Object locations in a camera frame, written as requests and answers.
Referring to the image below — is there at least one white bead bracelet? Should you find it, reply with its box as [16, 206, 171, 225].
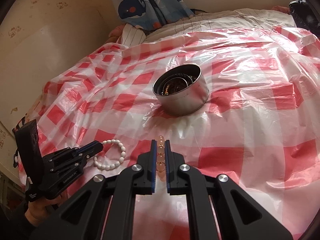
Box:
[93, 139, 126, 171]

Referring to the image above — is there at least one pale pink bead bracelet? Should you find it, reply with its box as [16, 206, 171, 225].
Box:
[156, 134, 167, 182]

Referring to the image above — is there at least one left hand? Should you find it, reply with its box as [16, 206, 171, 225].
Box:
[24, 192, 68, 226]

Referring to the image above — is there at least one red white checkered plastic sheet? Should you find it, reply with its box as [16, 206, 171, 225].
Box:
[26, 26, 319, 239]

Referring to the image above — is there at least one round silver metal tin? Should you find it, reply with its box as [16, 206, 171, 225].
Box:
[152, 64, 209, 116]

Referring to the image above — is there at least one pink pillow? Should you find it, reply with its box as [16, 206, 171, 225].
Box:
[106, 24, 125, 44]

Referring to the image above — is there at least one blue whale curtain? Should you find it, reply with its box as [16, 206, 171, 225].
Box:
[111, 0, 195, 31]

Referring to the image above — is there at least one black jacket pile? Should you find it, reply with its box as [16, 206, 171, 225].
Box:
[289, 1, 320, 37]

